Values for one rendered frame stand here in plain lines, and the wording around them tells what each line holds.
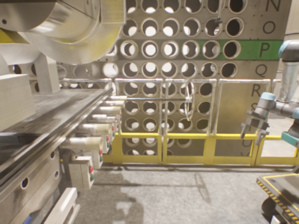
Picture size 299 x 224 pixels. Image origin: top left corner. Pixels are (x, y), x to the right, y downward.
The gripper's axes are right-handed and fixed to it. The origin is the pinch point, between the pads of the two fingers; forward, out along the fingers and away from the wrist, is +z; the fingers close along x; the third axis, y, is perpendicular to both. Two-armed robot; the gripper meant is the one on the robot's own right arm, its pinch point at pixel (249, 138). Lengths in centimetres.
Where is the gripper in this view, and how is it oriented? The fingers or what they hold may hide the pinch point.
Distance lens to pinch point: 134.9
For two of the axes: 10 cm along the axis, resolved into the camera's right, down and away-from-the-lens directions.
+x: -2.5, -1.8, 9.5
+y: 9.0, 3.2, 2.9
